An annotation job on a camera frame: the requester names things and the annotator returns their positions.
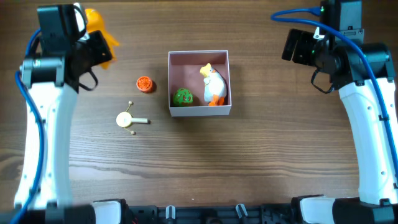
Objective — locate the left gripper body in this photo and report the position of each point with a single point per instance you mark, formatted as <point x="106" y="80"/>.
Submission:
<point x="101" y="47"/>

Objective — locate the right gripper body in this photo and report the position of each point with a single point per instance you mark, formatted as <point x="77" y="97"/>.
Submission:
<point x="292" y="46"/>

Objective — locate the orange dinosaur figure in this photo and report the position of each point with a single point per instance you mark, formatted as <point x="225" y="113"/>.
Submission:
<point x="96" y="22"/>

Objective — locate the orange round wheel toy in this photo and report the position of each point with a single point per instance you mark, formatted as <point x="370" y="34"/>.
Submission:
<point x="145" y="84"/>

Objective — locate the white plush duck yellow hat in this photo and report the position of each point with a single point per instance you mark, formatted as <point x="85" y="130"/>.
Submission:
<point x="215" y="86"/>

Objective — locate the green patterned ball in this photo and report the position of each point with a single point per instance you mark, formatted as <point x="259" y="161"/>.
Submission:
<point x="183" y="97"/>

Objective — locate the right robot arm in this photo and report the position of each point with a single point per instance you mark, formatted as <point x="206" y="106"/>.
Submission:
<point x="372" y="115"/>

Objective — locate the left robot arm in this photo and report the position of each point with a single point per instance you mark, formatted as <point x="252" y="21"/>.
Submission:
<point x="50" y="83"/>

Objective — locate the white box pink interior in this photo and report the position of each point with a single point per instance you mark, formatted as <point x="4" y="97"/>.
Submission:
<point x="184" y="73"/>

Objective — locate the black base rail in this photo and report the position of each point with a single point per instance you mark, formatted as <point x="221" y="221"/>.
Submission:
<point x="240" y="213"/>

